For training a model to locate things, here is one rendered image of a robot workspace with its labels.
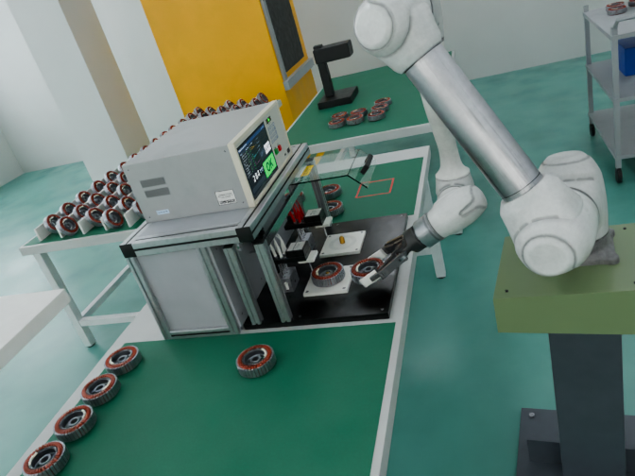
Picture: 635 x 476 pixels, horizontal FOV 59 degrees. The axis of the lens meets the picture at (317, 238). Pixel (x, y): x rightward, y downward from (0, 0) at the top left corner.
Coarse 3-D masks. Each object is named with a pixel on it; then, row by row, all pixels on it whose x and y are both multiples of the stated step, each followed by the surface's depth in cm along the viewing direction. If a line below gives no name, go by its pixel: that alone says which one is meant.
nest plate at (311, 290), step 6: (348, 270) 187; (348, 276) 184; (312, 282) 186; (342, 282) 181; (348, 282) 180; (306, 288) 184; (312, 288) 183; (318, 288) 182; (324, 288) 181; (330, 288) 180; (336, 288) 179; (342, 288) 178; (348, 288) 178; (306, 294) 181; (312, 294) 180; (318, 294) 180; (324, 294) 179; (330, 294) 179
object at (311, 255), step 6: (288, 246) 183; (294, 246) 181; (300, 246) 180; (306, 246) 182; (270, 252) 188; (282, 252) 185; (288, 252) 180; (294, 252) 179; (300, 252) 179; (306, 252) 181; (312, 252) 183; (276, 258) 183; (288, 258) 181; (294, 258) 180; (300, 258) 179; (306, 258) 180; (312, 258) 180; (282, 264) 186; (282, 270) 185; (282, 276) 186
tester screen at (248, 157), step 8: (264, 128) 182; (256, 136) 175; (264, 136) 181; (248, 144) 169; (256, 144) 175; (264, 144) 180; (240, 152) 163; (248, 152) 168; (256, 152) 174; (248, 160) 167; (256, 160) 173; (264, 160) 179; (248, 168) 166; (256, 168) 172; (248, 176) 166; (264, 184) 176; (256, 192) 170
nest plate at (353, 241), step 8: (352, 232) 210; (360, 232) 209; (328, 240) 210; (336, 240) 209; (352, 240) 205; (360, 240) 203; (328, 248) 204; (336, 248) 203; (344, 248) 201; (352, 248) 199; (360, 248) 199; (320, 256) 202; (328, 256) 201
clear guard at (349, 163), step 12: (324, 156) 208; (336, 156) 205; (348, 156) 201; (360, 156) 201; (300, 168) 203; (312, 168) 200; (324, 168) 196; (336, 168) 193; (348, 168) 190; (360, 168) 194; (372, 168) 199; (300, 180) 192; (312, 180) 189; (360, 180) 187
